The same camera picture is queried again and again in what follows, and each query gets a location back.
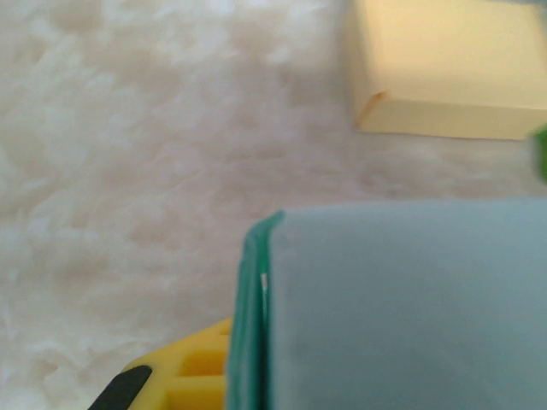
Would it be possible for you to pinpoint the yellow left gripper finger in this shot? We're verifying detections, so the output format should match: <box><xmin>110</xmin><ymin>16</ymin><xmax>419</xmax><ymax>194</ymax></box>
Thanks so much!
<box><xmin>87</xmin><ymin>316</ymin><xmax>234</xmax><ymax>410</ymax></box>

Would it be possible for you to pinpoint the light blue paper box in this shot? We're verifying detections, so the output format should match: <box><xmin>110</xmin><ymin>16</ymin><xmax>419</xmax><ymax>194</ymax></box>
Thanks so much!
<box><xmin>225</xmin><ymin>199</ymin><xmax>547</xmax><ymax>410</ymax></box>

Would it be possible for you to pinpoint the orange paper box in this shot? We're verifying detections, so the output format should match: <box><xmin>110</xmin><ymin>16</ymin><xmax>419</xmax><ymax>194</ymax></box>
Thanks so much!
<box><xmin>348</xmin><ymin>0</ymin><xmax>547</xmax><ymax>142</ymax></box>

